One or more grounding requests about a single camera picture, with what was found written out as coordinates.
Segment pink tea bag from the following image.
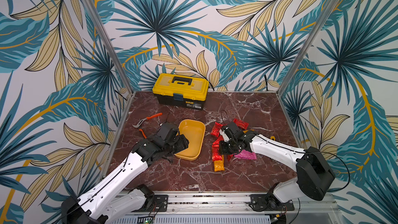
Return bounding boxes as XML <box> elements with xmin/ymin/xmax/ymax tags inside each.
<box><xmin>234</xmin><ymin>150</ymin><xmax>257</xmax><ymax>160</ymax></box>

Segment red tea bag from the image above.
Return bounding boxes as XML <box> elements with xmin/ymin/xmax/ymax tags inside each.
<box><xmin>233</xmin><ymin>118</ymin><xmax>249</xmax><ymax>130</ymax></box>
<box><xmin>212</xmin><ymin>136</ymin><xmax>224</xmax><ymax>150</ymax></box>

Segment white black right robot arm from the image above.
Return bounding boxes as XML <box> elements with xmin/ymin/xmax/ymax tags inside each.
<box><xmin>219</xmin><ymin>122</ymin><xmax>335</xmax><ymax>203</ymax></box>

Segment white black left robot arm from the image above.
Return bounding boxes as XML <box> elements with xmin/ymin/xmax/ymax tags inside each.
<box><xmin>59</xmin><ymin>122</ymin><xmax>189</xmax><ymax>224</ymax></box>

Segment yellow plastic storage box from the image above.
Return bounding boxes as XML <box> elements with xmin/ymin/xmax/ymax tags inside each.
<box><xmin>175</xmin><ymin>119</ymin><xmax>206</xmax><ymax>161</ymax></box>

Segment yellow black plastic toolbox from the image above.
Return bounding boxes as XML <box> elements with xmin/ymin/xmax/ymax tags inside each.
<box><xmin>152</xmin><ymin>73</ymin><xmax>209</xmax><ymax>110</ymax></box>

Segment orange handled water pump pliers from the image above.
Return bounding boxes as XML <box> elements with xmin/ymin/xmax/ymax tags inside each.
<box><xmin>133</xmin><ymin>113</ymin><xmax>163</xmax><ymax>139</ymax></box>

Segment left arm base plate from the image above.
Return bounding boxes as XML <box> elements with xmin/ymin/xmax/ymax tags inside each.
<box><xmin>136</xmin><ymin>195</ymin><xmax>169</xmax><ymax>213</ymax></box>

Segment aluminium front rail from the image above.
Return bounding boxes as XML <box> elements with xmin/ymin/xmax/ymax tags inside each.
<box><xmin>74</xmin><ymin>191</ymin><xmax>340</xmax><ymax>215</ymax></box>

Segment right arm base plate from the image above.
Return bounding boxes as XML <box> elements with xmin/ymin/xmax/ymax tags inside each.
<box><xmin>249</xmin><ymin>194</ymin><xmax>295</xmax><ymax>213</ymax></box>

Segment left aluminium corner post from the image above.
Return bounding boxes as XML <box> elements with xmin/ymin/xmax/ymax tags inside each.
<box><xmin>68</xmin><ymin>0</ymin><xmax>135</xmax><ymax>94</ymax></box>

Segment aluminium corner post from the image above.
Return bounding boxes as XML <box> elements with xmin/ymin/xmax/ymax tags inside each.
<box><xmin>277</xmin><ymin>0</ymin><xmax>355</xmax><ymax>95</ymax></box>
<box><xmin>68</xmin><ymin>0</ymin><xmax>135</xmax><ymax>94</ymax></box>

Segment right aluminium corner post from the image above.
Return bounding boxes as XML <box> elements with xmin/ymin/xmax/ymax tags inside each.
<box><xmin>277</xmin><ymin>0</ymin><xmax>355</xmax><ymax>95</ymax></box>

